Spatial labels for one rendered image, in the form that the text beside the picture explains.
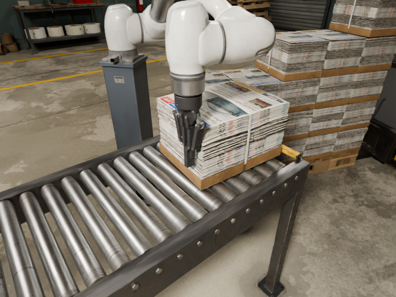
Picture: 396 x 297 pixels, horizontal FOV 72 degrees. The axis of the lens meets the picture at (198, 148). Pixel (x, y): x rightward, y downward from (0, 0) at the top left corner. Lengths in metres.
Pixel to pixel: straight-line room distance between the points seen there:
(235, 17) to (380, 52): 1.68
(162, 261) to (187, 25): 0.56
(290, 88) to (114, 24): 1.13
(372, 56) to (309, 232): 1.26
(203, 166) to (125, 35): 0.96
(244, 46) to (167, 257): 0.55
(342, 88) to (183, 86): 1.65
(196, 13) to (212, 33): 0.06
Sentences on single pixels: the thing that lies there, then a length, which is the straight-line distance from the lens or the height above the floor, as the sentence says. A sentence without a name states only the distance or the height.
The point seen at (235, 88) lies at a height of 1.03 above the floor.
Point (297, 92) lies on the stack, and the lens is 1.96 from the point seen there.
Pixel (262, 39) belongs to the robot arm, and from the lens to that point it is 0.74.
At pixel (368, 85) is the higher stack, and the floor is 0.73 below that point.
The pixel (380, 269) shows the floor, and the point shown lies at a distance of 1.97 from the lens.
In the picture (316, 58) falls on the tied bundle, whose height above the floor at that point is 0.96.
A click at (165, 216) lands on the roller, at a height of 0.79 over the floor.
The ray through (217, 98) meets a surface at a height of 1.03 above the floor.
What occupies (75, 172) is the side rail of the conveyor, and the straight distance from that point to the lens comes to 1.07.
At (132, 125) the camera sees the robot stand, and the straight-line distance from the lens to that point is 1.73.
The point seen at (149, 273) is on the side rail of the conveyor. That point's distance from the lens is 0.73.
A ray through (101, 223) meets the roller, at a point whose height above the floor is 0.80.
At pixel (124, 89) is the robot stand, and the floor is 0.85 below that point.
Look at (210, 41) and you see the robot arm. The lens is 0.67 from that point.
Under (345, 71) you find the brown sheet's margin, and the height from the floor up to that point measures 0.86.
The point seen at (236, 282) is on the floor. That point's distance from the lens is 1.65.
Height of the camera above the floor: 1.39
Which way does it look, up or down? 32 degrees down
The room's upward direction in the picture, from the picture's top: straight up
